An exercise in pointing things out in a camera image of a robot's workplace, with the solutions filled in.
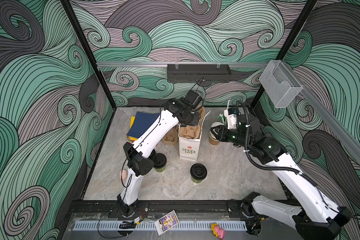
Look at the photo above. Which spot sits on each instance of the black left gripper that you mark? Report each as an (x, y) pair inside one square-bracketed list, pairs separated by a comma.
[(195, 122)]

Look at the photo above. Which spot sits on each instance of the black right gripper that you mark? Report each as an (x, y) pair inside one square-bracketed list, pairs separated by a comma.
[(223, 134)]

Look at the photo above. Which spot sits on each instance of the brown pulp cup carrier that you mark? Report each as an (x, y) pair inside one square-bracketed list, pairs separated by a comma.
[(193, 132)]

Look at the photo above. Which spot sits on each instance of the white paper takeout bag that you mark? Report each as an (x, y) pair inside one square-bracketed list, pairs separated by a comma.
[(189, 149)]

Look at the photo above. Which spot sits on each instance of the black plastic cup lid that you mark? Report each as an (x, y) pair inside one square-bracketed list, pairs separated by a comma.
[(160, 160)]

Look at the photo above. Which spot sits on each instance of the green paper coffee cup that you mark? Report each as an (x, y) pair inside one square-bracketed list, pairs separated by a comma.
[(160, 169)]

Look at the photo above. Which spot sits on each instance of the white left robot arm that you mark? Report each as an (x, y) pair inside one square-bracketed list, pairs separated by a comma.
[(175, 112)]

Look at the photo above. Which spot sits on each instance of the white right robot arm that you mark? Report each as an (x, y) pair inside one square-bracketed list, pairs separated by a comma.
[(315, 218)]

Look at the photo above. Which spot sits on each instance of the stack of green paper cups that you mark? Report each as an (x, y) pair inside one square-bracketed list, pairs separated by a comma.
[(213, 141)]

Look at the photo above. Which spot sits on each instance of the wrapped straws bundle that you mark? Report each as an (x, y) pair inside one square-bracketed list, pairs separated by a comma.
[(222, 117)]

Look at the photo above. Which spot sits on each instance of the brown cup sleeve pile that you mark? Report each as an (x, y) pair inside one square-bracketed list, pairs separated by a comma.
[(172, 136)]

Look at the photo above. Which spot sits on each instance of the navy blue napkin stack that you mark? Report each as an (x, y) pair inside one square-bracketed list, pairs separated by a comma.
[(143, 121)]

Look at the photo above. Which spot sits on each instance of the pink oval soap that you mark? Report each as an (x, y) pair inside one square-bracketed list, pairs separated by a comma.
[(123, 175)]

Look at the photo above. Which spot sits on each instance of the pink yellow toy figure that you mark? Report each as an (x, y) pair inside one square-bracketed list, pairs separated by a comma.
[(218, 231)]

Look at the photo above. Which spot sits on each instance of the colourful picture card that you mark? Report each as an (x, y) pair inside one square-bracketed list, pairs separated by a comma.
[(167, 222)]

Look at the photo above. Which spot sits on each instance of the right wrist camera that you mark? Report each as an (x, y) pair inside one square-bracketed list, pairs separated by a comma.
[(231, 118)]

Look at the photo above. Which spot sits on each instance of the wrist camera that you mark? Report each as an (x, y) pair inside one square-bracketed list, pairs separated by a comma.
[(192, 99), (231, 118)]

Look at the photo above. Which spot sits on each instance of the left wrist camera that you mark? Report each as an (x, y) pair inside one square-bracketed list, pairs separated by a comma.
[(192, 99)]

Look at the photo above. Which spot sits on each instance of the black wall shelf tray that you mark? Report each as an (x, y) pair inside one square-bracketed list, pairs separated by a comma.
[(195, 73)]

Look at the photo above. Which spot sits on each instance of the aluminium wall rail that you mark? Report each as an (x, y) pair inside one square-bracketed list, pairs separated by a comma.
[(154, 64)]

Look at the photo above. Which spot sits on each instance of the clear acrylic wall holder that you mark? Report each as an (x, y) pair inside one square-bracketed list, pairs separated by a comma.
[(280, 83)]

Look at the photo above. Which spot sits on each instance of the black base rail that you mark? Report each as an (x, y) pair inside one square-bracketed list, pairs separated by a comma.
[(151, 208)]

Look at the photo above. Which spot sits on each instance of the black corner frame post right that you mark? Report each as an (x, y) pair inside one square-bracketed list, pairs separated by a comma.
[(295, 15)]

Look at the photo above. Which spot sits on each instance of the black corner frame post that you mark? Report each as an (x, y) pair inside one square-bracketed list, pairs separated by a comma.
[(295, 15), (83, 41)]

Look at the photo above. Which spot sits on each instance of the black corner frame post left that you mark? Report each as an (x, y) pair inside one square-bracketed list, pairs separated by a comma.
[(83, 41)]

